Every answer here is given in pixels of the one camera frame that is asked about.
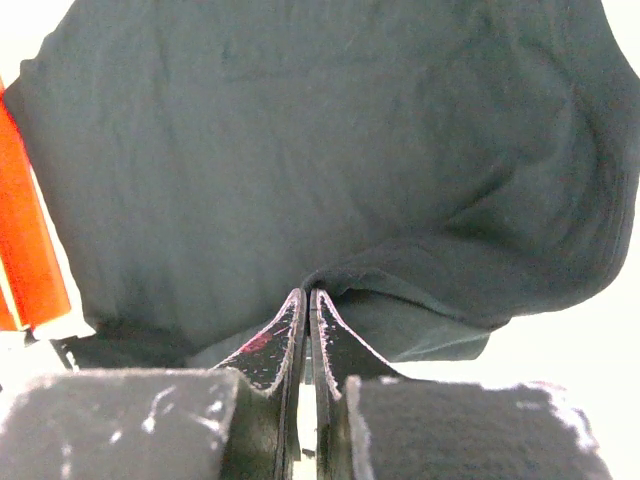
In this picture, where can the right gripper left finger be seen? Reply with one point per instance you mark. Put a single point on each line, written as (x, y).
(234, 421)

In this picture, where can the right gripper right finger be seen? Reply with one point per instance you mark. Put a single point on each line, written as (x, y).
(375, 423)

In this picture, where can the black t-shirt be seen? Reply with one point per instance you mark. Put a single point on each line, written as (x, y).
(438, 167)

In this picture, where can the red plastic bin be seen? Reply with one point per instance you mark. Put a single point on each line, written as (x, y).
(27, 253)

